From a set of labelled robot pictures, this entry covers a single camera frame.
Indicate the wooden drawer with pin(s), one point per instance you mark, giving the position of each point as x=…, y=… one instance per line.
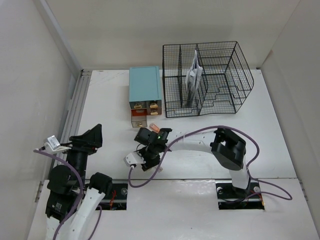
x=154, y=111
x=139, y=118

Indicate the teal wooden drawer box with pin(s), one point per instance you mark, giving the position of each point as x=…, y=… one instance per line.
x=145, y=89

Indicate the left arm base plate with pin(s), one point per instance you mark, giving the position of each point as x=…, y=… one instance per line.
x=117, y=199

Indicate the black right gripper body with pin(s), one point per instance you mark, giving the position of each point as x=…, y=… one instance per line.
x=148, y=151

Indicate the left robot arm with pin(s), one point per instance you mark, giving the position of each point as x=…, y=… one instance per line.
x=72, y=202

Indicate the black wire mesh organizer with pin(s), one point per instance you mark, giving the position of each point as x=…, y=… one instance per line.
x=225, y=84

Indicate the orange highlighter marker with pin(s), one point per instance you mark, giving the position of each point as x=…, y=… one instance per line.
x=154, y=127

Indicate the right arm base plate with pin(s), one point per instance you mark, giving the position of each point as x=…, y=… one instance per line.
x=231, y=198

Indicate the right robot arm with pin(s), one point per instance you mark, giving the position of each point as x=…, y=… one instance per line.
x=228, y=148

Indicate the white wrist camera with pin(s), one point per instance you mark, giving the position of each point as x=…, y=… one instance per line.
x=133, y=158
x=53, y=146

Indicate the white Canon paper booklet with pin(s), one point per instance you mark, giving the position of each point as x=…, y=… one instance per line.
x=192, y=80

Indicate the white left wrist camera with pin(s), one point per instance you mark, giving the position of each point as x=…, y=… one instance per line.
x=53, y=146

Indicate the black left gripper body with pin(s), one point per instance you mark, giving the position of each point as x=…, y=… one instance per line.
x=78, y=156

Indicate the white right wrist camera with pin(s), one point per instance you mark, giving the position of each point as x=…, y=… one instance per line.
x=133, y=158

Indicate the aluminium frame rail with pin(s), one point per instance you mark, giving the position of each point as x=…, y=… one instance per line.
x=75, y=106

